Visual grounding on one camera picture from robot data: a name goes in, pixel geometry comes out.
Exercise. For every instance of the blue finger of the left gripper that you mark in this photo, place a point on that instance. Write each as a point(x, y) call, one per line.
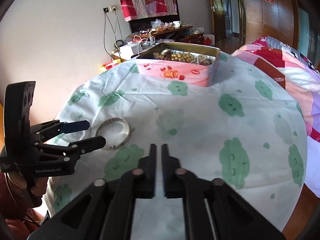
point(51, 129)
point(74, 149)

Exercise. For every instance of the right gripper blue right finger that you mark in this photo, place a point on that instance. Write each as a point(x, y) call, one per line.
point(172, 184)

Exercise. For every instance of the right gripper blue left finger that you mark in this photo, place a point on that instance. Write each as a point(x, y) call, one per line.
point(147, 181)

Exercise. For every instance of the clear glass bangle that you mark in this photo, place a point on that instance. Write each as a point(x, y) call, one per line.
point(116, 132)

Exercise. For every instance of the pink metal jewelry tin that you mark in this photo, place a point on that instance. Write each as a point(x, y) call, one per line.
point(191, 63)

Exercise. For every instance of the person's left hand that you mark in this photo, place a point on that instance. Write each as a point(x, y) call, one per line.
point(30, 191)

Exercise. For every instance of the white green cloud tablecloth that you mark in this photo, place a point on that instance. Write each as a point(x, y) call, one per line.
point(245, 129)

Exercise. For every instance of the red yellow cardboard box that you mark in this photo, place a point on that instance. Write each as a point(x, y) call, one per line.
point(110, 64)

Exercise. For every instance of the white appliance box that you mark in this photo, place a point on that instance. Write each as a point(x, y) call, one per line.
point(129, 50)

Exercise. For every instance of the wooden tv cabinet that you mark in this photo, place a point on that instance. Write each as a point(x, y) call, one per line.
point(149, 38)

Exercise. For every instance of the black television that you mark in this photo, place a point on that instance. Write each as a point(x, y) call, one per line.
point(146, 23)

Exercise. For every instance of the red pink cloth cover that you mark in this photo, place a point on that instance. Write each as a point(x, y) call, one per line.
point(140, 9)

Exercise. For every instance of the pink red patchwork quilt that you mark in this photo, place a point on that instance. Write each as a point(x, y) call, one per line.
point(292, 71)

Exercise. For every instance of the brown wooden wardrobe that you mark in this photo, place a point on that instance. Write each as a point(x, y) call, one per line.
point(240, 22)

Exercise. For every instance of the wall power socket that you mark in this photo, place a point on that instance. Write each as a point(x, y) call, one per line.
point(111, 8)

